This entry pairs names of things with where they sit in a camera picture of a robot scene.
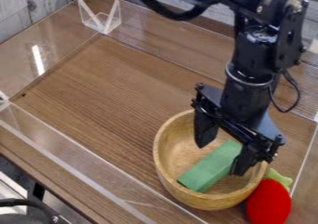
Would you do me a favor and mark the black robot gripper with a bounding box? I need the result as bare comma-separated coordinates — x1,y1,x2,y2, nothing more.
191,63,286,176

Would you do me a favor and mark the green rectangular block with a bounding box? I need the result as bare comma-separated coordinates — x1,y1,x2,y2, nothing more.
176,140,240,192

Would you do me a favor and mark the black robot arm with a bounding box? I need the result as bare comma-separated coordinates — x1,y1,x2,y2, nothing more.
185,0,308,176

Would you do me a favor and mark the brown wooden bowl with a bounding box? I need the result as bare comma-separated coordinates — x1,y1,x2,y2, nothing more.
152,110,267,211

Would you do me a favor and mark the red plush strawberry toy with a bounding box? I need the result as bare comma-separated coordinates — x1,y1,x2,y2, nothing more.
246,168,292,224

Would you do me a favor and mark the clear acrylic tray wall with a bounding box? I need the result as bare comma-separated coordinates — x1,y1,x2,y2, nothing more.
0,92,207,224

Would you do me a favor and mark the clear acrylic corner bracket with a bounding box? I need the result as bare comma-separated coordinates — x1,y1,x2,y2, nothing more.
77,0,121,34

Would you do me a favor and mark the black cable on floor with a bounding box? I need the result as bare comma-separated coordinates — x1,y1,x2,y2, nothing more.
0,198,60,224

